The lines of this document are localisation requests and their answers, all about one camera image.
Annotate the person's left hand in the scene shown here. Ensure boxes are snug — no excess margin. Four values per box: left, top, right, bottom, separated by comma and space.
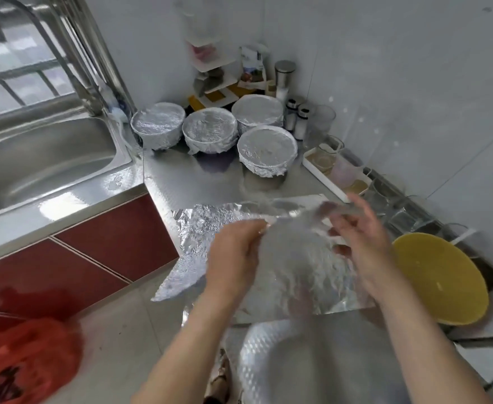
204, 218, 270, 305

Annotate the person's right hand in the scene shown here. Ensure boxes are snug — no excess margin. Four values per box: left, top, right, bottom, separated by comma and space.
325, 193, 401, 290

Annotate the stack of aluminium foil sheets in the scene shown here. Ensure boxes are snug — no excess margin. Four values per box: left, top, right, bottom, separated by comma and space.
151, 195, 376, 325

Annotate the yellow bowl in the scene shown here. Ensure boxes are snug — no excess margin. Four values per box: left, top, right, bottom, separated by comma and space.
393, 232, 490, 327

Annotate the foil-wrapped bowl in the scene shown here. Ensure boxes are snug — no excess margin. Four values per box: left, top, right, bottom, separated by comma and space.
231, 93, 285, 134

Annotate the person's left forearm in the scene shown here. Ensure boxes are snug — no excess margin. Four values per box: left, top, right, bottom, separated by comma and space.
133, 290, 249, 404

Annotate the person's right forearm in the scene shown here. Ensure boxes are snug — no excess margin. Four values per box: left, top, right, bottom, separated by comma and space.
373, 277, 492, 404

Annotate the person's left white shoe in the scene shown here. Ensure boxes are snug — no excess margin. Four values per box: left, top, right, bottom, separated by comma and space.
208, 357, 232, 404

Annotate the pink translucent cup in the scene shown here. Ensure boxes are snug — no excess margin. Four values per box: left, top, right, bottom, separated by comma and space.
331, 159, 363, 187

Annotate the white spoon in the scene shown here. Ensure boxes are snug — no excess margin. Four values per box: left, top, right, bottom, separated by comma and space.
449, 226, 480, 247

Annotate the white rectangular tray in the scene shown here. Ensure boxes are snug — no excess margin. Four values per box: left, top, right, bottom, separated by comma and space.
302, 143, 372, 204

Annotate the red kitchen cabinet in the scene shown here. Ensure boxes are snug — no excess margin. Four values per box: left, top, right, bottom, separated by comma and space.
0, 193, 180, 342

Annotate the white shaker with black lid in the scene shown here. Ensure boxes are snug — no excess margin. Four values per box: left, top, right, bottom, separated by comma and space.
294, 103, 312, 141
284, 98, 299, 133

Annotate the tall white steel-capped bottle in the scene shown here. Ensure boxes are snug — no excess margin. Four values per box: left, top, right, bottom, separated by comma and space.
273, 60, 297, 103

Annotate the white dish brush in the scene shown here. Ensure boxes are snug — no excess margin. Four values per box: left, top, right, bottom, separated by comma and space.
103, 100, 131, 125

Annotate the white corner shelf rack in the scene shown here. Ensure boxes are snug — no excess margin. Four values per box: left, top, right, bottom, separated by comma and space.
183, 33, 270, 108

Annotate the colourful snack packet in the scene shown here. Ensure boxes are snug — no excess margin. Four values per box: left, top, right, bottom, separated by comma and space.
239, 43, 270, 89

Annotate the stainless steel sink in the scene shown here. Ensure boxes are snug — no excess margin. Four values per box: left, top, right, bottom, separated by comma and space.
0, 113, 148, 268

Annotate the red plastic bag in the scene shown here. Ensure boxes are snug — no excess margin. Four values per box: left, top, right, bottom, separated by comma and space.
0, 317, 84, 404

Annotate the steel faucet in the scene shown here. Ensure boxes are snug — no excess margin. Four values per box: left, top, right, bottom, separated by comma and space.
0, 0, 106, 116

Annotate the metal window railing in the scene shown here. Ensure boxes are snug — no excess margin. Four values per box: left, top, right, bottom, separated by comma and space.
0, 58, 72, 116

